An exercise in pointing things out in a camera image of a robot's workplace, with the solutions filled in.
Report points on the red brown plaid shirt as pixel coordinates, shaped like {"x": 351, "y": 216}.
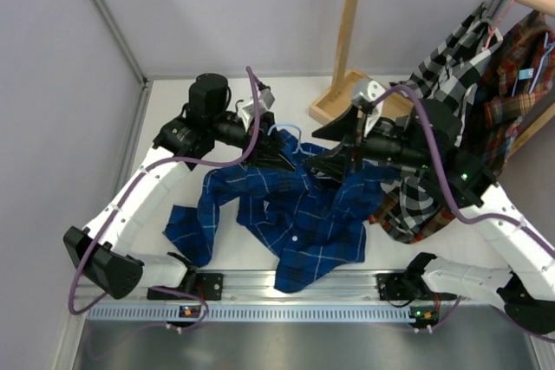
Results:
{"x": 495, "y": 119}

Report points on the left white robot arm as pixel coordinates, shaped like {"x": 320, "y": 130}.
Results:
{"x": 101, "y": 250}

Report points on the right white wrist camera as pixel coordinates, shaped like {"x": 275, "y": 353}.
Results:
{"x": 363, "y": 96}

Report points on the black white checkered shirt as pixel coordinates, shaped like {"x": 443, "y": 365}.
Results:
{"x": 449, "y": 75}

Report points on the blue hanger under red shirt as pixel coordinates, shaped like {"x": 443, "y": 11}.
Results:
{"x": 533, "y": 73}

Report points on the aluminium corner frame profile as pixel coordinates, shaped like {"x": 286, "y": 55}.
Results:
{"x": 133, "y": 98}

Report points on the blue plaid shirt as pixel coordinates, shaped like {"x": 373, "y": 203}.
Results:
{"x": 310, "y": 224}

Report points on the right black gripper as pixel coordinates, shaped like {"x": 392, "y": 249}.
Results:
{"x": 333, "y": 164}

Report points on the wooden clothes rack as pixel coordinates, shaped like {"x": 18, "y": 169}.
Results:
{"x": 347, "y": 62}

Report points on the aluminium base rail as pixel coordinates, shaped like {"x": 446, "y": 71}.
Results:
{"x": 265, "y": 285}

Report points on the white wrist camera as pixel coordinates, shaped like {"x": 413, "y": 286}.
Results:
{"x": 246, "y": 110}
{"x": 363, "y": 96}

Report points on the light blue wire hanger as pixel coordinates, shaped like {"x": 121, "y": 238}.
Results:
{"x": 292, "y": 137}

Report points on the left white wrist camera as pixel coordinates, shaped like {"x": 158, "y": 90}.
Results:
{"x": 246, "y": 110}

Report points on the pink wire hanger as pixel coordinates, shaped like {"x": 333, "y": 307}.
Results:
{"x": 493, "y": 29}

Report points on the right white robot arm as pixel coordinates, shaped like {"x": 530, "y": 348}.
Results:
{"x": 451, "y": 181}

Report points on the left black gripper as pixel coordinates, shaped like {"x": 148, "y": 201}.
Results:
{"x": 270, "y": 151}

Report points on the grey slotted cable duct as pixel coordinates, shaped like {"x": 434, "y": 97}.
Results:
{"x": 258, "y": 313}

